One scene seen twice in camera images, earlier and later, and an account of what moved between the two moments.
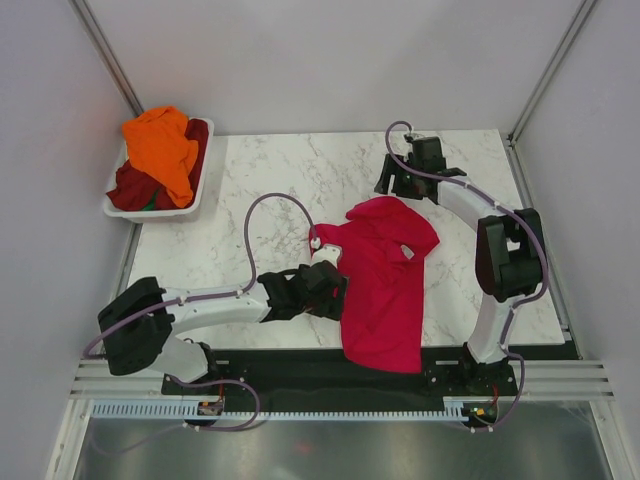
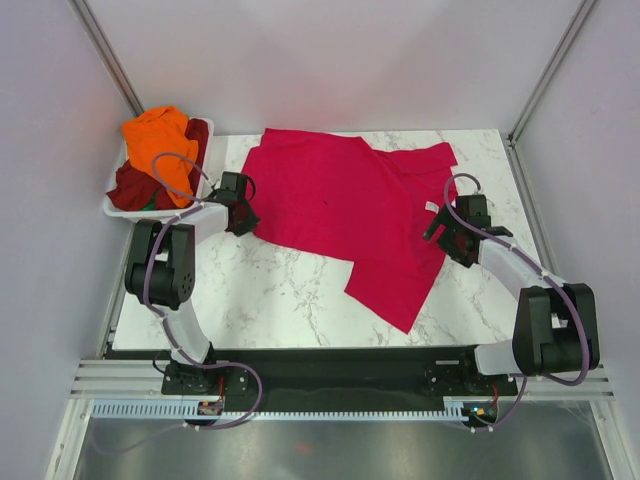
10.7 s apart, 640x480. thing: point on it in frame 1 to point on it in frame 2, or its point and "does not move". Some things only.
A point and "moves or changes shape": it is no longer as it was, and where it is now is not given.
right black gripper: x=383 y=184 to x=444 y=218
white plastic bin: x=156 y=215 does not move
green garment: x=151 y=205 does not move
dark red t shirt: x=134 y=189 does not move
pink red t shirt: x=381 y=244 moves or changes shape
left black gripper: x=332 y=306 to x=251 y=221
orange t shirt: x=157 y=144 does not move
